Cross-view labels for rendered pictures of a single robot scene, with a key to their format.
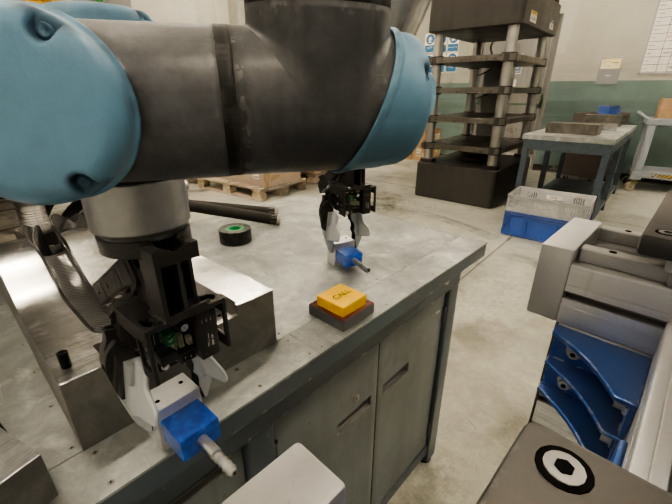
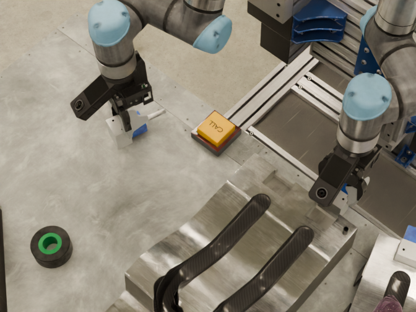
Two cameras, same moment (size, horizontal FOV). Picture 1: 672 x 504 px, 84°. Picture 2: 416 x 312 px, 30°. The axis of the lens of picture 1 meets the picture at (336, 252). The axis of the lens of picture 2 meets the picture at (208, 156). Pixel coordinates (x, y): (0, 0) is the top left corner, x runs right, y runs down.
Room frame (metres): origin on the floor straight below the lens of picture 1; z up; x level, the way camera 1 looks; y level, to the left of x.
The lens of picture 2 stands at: (0.55, 0.91, 2.26)
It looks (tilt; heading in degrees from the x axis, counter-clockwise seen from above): 59 degrees down; 271
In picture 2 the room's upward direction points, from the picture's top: 3 degrees counter-clockwise
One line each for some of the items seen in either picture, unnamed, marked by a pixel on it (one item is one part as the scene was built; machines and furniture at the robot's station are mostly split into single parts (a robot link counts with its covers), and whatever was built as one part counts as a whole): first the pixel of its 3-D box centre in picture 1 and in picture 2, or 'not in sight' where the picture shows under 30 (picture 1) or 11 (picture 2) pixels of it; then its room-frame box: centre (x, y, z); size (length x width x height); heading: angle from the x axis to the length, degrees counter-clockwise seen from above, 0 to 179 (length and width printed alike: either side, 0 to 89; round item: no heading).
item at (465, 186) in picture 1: (488, 103); not in sight; (4.73, -1.80, 1.03); 1.54 x 0.94 x 2.06; 139
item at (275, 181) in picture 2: (214, 318); (278, 187); (0.42, 0.16, 0.87); 0.05 x 0.05 x 0.04; 47
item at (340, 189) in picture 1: (349, 182); (124, 82); (0.73, -0.03, 0.99); 0.09 x 0.08 x 0.12; 28
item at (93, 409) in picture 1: (115, 279); (222, 282); (0.55, 0.36, 0.87); 0.50 x 0.26 x 0.14; 47
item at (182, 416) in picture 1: (196, 434); (347, 186); (0.28, 0.14, 0.83); 0.13 x 0.05 x 0.05; 49
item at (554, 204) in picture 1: (549, 203); not in sight; (3.05, -1.80, 0.28); 0.61 x 0.41 x 0.15; 49
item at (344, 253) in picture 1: (351, 258); (138, 122); (0.72, -0.03, 0.83); 0.13 x 0.05 x 0.05; 28
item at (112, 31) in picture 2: not in sight; (111, 31); (0.73, -0.03, 1.14); 0.09 x 0.08 x 0.11; 56
